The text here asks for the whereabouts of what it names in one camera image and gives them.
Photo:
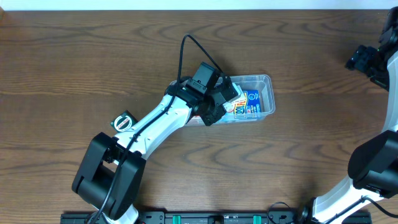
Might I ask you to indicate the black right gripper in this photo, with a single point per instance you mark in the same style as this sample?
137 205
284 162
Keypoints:
360 58

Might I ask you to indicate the white Panadol box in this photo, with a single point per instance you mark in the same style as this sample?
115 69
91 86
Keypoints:
229 106

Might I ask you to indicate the blue KoolFever box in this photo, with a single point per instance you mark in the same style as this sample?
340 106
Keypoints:
246 110

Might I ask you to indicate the clear plastic container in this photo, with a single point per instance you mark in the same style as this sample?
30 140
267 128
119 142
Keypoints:
263 84

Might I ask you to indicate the green ointment box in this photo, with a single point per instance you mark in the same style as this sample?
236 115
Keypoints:
123 122

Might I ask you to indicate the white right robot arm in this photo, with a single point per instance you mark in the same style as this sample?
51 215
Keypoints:
372 167

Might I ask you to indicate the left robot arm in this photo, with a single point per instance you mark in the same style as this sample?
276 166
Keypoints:
111 171

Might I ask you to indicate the black mounting rail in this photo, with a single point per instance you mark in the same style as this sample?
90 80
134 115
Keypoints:
213 218

